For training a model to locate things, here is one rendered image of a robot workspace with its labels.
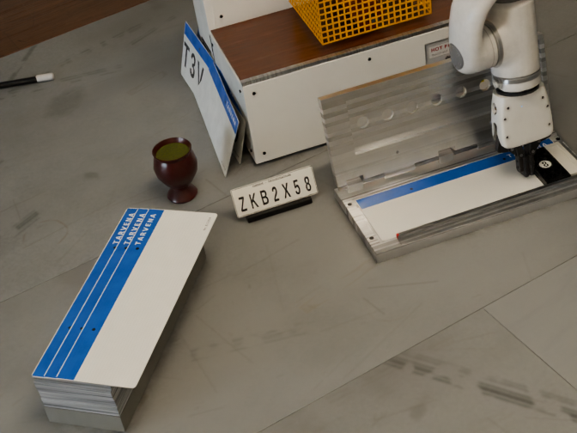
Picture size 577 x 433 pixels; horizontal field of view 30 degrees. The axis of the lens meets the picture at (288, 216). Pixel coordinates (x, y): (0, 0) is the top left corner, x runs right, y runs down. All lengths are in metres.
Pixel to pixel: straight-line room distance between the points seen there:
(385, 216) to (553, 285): 0.33
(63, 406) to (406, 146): 0.78
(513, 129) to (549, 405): 0.52
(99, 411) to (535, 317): 0.70
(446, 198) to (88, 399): 0.74
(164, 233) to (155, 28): 0.93
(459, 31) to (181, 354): 0.70
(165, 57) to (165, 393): 1.04
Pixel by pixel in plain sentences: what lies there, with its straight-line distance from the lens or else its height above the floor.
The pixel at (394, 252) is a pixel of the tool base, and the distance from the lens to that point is 1.88.
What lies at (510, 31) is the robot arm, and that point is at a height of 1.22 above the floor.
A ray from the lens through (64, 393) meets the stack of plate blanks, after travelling 1.68.
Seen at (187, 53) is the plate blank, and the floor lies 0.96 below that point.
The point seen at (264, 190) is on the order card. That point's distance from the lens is 2.00.
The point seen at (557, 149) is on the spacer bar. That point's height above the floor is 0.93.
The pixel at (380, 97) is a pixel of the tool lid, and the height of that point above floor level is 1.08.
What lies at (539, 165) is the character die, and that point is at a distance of 2.03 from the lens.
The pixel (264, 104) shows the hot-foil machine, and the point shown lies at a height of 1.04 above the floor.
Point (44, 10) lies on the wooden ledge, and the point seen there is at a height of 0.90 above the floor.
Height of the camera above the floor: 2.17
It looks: 39 degrees down
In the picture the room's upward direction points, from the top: 9 degrees counter-clockwise
